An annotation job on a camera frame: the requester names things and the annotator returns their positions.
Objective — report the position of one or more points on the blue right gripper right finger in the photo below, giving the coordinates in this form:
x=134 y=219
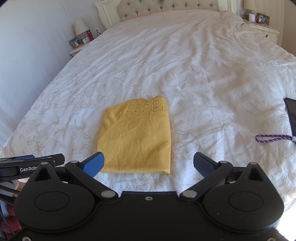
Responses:
x=208 y=168

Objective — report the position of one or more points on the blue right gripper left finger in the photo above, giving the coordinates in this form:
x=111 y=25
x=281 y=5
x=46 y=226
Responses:
x=91 y=165

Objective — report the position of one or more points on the yellow knit sweater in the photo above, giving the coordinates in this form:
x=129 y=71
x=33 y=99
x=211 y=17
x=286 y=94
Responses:
x=135 y=137

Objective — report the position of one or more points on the black smartphone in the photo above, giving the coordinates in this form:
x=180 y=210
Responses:
x=291 y=109

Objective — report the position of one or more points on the left cream nightstand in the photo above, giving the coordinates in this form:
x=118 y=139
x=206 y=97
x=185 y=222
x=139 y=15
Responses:
x=77 y=50

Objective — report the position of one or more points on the cream nightstand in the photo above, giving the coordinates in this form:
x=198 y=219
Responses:
x=77 y=50
x=268 y=32

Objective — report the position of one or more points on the red bottle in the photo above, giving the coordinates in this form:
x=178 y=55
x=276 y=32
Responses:
x=90 y=36

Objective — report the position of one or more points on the left white table lamp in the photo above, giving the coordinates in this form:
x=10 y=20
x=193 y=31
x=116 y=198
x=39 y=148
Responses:
x=80 y=27

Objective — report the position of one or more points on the white table lamp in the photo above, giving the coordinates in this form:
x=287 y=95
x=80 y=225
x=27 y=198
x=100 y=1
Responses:
x=250 y=5
x=80 y=27

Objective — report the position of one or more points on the right cream nightstand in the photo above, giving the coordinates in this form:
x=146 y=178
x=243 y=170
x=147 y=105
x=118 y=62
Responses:
x=268 y=32

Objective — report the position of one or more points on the cream tufted headboard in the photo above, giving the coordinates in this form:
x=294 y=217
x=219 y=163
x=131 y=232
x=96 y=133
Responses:
x=112 y=12

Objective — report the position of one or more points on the white round speaker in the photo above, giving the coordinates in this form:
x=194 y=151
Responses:
x=251 y=17

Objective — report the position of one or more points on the right white table lamp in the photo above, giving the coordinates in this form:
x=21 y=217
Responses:
x=250 y=5

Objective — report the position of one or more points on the left wooden photo frame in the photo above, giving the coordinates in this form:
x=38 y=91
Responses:
x=75 y=42

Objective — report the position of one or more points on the wooden photo frame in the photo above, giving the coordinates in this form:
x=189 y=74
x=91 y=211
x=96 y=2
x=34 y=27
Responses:
x=262 y=19
x=75 y=42

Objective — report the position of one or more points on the right wooden photo frame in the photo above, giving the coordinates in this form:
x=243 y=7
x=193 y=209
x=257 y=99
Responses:
x=262 y=19

